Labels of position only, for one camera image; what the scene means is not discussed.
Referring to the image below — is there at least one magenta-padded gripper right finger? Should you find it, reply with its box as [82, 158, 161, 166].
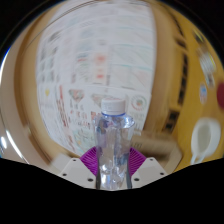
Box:
[125, 146, 168, 190]

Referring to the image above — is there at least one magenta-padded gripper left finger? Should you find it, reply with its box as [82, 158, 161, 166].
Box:
[58, 146, 102, 190]

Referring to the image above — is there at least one clear white-capped water bottle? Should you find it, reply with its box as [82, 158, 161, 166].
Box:
[92, 96, 136, 191]

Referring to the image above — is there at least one white mug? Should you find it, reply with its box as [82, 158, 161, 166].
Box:
[190, 117, 222, 166]

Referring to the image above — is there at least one flat round red coaster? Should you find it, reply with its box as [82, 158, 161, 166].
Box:
[216, 77, 224, 110]

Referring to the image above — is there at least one large wall map poster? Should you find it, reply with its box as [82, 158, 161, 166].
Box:
[34, 5, 158, 158]

